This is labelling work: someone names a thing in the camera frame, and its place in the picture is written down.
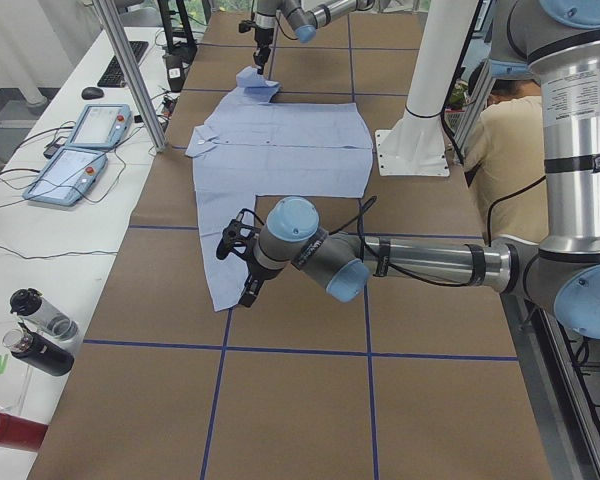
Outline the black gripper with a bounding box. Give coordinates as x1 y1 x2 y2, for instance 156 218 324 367
232 237 275 308
253 26 274 75

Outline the blue striped button shirt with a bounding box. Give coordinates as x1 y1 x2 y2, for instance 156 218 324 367
186 67 373 311

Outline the black computer keyboard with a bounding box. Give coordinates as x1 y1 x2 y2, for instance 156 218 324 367
96 39 151 89

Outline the upper blue teach pendant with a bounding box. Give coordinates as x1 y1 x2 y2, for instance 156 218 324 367
65 104 133 150

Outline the blue teach pendant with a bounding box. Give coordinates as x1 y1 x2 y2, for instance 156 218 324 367
22 147 108 207
65 104 133 150

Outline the black computer mouse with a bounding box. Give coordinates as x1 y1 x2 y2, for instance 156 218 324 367
81 86 104 100

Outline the lower blue teach pendant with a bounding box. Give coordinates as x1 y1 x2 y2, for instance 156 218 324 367
22 147 108 207

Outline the clear plastic water bottle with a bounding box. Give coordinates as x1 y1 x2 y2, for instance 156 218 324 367
9 288 78 341

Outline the black insulated bottle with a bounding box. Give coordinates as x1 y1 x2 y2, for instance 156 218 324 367
2 329 74 377

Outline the person in beige shirt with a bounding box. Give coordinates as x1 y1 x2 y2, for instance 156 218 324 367
464 79 548 243

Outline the red cylinder bottle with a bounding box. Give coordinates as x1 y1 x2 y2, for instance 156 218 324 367
0 412 48 452

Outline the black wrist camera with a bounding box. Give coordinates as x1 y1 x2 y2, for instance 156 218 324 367
215 208 262 261

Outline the black braided left cable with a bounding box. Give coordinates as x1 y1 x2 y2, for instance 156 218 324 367
324 195 481 289

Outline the grey aluminium frame post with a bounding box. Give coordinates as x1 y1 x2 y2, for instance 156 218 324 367
93 0 166 153

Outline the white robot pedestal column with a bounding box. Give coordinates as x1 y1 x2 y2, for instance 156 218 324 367
375 0 480 177

